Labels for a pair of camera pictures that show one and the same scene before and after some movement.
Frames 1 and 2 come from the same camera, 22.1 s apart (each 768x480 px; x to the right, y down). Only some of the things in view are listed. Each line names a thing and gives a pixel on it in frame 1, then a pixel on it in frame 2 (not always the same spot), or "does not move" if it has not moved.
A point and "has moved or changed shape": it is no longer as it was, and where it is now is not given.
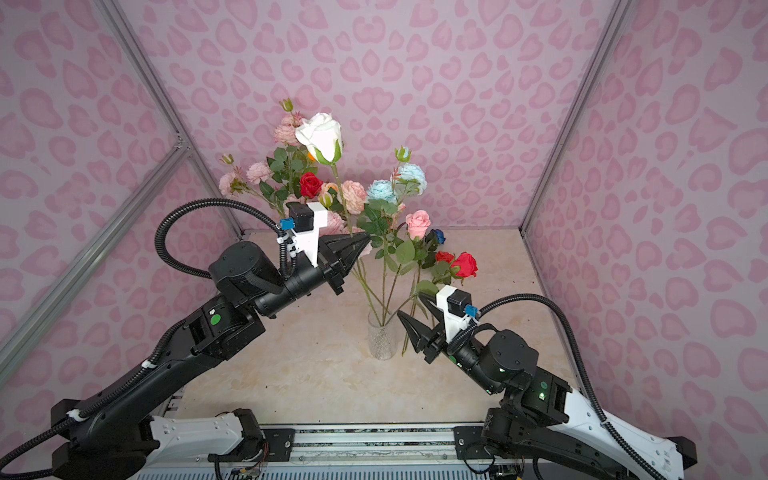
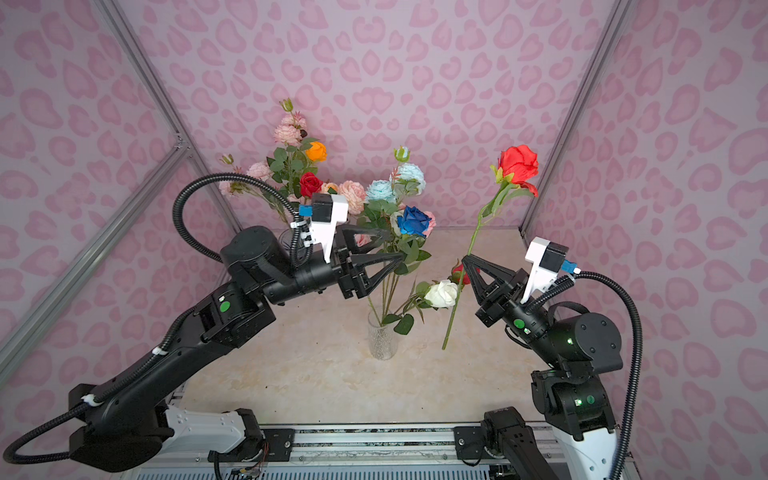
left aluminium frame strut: [162, 92] does not move
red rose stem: [440, 274] -> [460, 277]
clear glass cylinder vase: [382, 327] does not move
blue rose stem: [434, 237] -> [414, 223]
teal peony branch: [380, 218] does not move
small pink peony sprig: [286, 132] does not move
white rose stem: [323, 135] has moved or changed shape
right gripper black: [428, 338] -> [507, 305]
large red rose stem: [463, 265] -> [517, 167]
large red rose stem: [310, 186] does not move
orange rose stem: [288, 166] does not move
